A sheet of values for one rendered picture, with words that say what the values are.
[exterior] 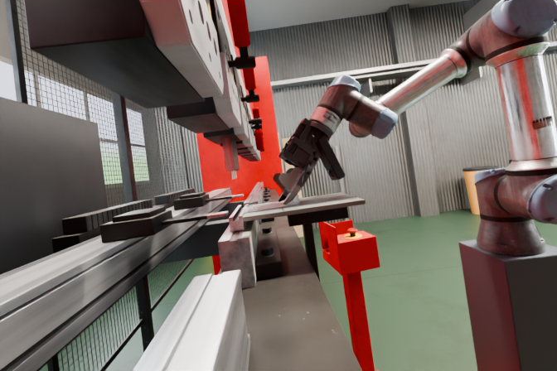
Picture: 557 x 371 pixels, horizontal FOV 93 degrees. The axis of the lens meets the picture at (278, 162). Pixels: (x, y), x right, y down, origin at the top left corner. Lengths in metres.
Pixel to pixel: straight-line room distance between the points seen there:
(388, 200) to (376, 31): 2.85
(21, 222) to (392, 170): 4.53
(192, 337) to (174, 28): 0.23
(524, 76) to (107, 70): 0.81
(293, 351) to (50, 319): 0.32
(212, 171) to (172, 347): 2.64
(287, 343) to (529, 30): 0.78
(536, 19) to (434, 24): 4.80
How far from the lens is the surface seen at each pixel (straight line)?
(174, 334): 0.27
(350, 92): 0.70
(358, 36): 5.10
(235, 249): 0.53
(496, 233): 0.97
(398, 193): 4.84
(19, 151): 0.88
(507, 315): 1.00
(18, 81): 1.35
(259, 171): 2.79
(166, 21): 0.18
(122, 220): 0.67
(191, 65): 0.21
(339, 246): 1.06
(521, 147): 0.84
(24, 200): 0.87
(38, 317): 0.48
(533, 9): 0.87
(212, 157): 2.85
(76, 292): 0.53
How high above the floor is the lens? 1.09
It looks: 1 degrees up
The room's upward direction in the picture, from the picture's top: 8 degrees counter-clockwise
